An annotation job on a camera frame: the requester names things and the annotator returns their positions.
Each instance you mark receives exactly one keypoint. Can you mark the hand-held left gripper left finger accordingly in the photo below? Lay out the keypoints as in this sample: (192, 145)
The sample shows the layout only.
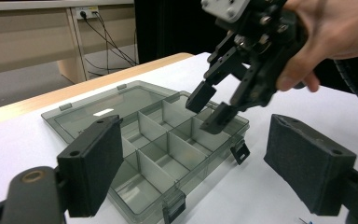
(90, 168)

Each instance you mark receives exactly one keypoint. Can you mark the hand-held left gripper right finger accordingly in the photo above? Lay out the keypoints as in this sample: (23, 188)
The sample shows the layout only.
(310, 168)

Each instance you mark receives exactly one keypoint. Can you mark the grey transparent compartment box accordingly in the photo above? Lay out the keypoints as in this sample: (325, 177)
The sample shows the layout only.
(180, 152)

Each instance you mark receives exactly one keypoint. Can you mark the small blue part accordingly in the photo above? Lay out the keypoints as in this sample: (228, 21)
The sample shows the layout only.
(310, 222)

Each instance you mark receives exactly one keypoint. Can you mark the black curtain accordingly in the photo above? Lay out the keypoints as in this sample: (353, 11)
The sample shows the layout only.
(167, 28)

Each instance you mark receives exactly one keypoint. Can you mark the beige wooden desk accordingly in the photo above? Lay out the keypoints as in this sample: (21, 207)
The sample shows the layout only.
(28, 40)

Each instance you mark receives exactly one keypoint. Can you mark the white wall socket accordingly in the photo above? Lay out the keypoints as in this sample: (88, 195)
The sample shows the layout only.
(87, 11)

